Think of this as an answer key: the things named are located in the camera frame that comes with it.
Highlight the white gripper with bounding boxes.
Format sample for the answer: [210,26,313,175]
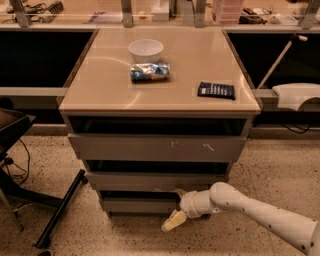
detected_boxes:
[161,189,214,232]

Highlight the grey bottom drawer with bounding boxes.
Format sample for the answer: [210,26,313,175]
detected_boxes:
[99,199,177,215]

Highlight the grey drawer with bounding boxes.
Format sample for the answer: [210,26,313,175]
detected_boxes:
[68,133,246,162]
[99,199,177,215]
[87,172,228,192]

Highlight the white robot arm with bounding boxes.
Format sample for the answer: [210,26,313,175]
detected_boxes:
[161,182,320,256]

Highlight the grey middle drawer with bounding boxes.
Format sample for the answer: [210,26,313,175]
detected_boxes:
[87,172,228,192]

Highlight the grey drawer cabinet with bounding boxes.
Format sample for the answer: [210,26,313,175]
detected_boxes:
[59,26,260,204]

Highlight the grey top drawer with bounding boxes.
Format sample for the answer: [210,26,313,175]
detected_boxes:
[68,133,246,162]

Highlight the blue white snack bag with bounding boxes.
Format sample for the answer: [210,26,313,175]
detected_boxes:
[130,63,170,82]

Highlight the white bowl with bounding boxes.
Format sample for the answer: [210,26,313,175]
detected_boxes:
[128,39,164,63]

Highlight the black cart stand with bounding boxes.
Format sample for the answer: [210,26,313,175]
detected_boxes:
[0,107,89,250]

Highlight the white box on shelf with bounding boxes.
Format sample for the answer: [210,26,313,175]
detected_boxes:
[151,0,169,21]

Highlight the pink plastic container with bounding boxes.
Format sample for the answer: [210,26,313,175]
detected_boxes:
[211,0,244,24]

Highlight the black brush tool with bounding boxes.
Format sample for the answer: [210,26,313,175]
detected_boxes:
[38,0,64,23]

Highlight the white dustpan with handle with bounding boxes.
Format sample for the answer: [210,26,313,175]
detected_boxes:
[254,34,320,111]

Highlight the black floor cable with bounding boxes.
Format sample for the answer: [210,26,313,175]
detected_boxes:
[3,138,32,186]

